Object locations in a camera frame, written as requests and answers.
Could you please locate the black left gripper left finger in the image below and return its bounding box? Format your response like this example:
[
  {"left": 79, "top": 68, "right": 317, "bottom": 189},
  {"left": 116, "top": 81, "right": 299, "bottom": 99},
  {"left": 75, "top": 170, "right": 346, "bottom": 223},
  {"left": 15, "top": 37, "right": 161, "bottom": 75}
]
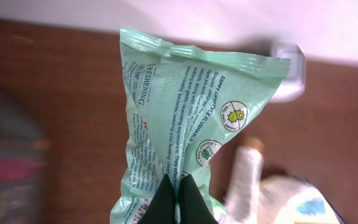
[{"left": 138, "top": 174, "right": 175, "bottom": 224}]

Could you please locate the cream snack bag blue label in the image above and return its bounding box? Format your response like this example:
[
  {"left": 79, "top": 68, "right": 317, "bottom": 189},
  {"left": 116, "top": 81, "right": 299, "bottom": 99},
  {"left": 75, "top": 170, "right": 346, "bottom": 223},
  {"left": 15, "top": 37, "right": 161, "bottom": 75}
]
[{"left": 257, "top": 175, "right": 346, "bottom": 224}]

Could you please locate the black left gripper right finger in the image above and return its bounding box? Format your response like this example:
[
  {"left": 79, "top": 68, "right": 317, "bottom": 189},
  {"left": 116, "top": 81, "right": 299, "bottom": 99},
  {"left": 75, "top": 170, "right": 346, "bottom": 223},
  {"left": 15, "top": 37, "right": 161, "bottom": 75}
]
[{"left": 178, "top": 175, "right": 218, "bottom": 224}]

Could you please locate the white barcode scanner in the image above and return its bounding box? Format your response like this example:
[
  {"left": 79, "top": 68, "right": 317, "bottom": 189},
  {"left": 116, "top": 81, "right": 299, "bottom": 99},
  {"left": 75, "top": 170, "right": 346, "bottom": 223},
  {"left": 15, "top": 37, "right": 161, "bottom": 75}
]
[{"left": 270, "top": 43, "right": 306, "bottom": 103}]

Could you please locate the mint green wipes pack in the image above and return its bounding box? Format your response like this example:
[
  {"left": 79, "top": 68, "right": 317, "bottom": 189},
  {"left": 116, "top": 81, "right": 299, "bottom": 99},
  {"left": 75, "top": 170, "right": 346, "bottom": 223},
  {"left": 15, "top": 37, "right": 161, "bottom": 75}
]
[{"left": 110, "top": 28, "right": 290, "bottom": 223}]

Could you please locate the white tube with gold cap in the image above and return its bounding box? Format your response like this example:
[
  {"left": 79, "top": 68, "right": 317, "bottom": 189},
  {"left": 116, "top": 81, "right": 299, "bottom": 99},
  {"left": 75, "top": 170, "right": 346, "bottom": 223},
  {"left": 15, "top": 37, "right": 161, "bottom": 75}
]
[{"left": 226, "top": 137, "right": 264, "bottom": 223}]

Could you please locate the dark grey plastic basket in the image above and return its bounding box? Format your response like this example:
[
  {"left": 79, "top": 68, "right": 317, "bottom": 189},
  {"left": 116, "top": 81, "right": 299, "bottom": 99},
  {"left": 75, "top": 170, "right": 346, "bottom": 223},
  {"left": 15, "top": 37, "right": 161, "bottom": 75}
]
[{"left": 0, "top": 90, "right": 50, "bottom": 223}]

